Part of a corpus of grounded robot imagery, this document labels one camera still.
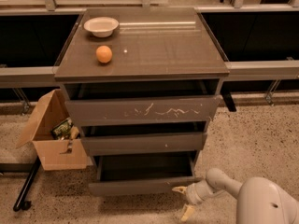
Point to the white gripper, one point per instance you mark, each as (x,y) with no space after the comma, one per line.
(193,194)

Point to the grey bottom drawer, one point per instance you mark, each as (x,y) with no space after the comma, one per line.
(133,174)

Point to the grey drawer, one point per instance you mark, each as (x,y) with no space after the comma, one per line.
(133,174)
(141,102)
(144,138)

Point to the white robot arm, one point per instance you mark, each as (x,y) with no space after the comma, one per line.
(258,200)

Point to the grey top drawer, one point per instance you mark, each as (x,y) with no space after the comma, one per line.
(141,102)

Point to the grey middle drawer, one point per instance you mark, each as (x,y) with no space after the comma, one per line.
(144,138)

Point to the grey drawer cabinet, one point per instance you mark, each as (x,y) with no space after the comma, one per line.
(150,44)

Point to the cardboard box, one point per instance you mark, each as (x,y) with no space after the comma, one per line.
(53,153)

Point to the green snack bag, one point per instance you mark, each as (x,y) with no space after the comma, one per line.
(62,130)

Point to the black metal floor stand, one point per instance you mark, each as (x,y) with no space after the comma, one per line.
(31,169)

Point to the orange fruit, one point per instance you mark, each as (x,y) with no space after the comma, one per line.
(104,54)

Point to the white bowl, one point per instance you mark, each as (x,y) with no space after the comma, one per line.
(101,26)

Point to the grey metal railing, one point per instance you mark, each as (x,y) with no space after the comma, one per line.
(43,76)

